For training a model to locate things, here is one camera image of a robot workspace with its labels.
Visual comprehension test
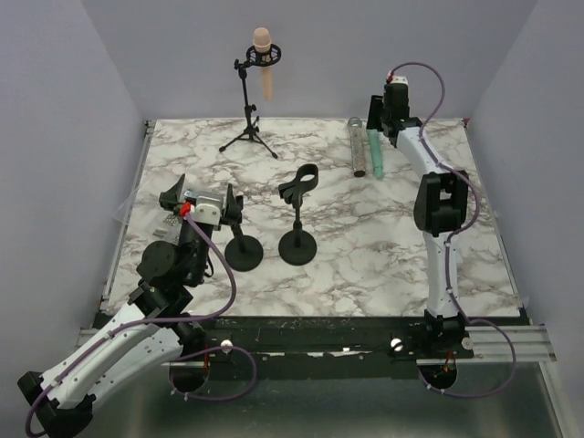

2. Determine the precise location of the green microphone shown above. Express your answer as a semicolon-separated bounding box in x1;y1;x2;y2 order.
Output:
366;129;384;180

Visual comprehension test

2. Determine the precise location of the rhinestone microphone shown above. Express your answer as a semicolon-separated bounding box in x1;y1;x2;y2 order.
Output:
347;117;366;178

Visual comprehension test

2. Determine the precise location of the black round-base stand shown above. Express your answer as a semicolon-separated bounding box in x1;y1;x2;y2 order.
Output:
278;163;318;266
223;218;264;272

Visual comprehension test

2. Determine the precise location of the black tripod microphone stand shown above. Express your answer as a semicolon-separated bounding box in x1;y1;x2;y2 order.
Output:
218;44;282;160

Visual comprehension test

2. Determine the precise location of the pink microphone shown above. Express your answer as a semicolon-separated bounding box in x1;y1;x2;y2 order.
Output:
253;27;273;101

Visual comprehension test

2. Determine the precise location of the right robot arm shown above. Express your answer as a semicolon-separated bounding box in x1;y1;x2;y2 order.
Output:
367;77;468;358

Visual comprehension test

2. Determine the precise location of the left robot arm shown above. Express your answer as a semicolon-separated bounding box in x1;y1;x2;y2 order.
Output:
17;179;244;437

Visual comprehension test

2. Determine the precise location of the clear plastic bag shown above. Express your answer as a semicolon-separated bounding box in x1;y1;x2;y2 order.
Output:
113;184;181;243

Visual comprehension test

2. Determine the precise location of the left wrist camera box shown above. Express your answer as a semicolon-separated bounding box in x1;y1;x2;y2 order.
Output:
186;192;224;227

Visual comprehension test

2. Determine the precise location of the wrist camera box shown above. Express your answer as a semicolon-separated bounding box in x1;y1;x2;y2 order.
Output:
385;70;409;87
186;192;224;227

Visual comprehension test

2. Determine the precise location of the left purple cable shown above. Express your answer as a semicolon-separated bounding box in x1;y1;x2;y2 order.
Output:
25;204;259;437

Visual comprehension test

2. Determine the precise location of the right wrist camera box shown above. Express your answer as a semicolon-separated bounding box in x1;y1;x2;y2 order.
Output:
385;70;409;87

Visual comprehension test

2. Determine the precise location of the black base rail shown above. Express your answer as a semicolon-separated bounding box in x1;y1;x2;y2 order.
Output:
90;312;475;380

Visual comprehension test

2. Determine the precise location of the aluminium frame rail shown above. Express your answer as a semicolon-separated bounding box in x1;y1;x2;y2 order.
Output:
75;323;558;370

